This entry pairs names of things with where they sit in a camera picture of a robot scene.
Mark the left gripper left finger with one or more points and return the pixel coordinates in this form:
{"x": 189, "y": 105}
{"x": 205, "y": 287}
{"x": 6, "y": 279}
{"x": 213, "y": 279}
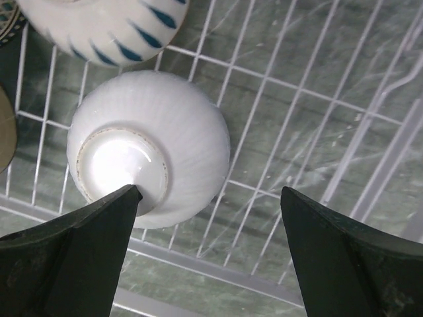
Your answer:
{"x": 69, "y": 266}

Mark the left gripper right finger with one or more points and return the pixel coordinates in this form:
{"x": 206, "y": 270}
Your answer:
{"x": 347, "y": 268}

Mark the brown patterned bowl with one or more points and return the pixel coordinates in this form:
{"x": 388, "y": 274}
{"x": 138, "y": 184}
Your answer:
{"x": 12, "y": 21}

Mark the black bowl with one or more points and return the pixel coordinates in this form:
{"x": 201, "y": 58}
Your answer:
{"x": 8, "y": 131}

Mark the plain white bowl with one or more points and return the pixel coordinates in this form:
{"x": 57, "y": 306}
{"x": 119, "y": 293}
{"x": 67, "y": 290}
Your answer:
{"x": 154, "y": 130}

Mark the white wire dish rack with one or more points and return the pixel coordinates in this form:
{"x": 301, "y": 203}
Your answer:
{"x": 322, "y": 96}

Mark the cream bowl blue base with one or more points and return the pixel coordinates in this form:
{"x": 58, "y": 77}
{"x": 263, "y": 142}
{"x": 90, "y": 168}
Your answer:
{"x": 110, "y": 33}

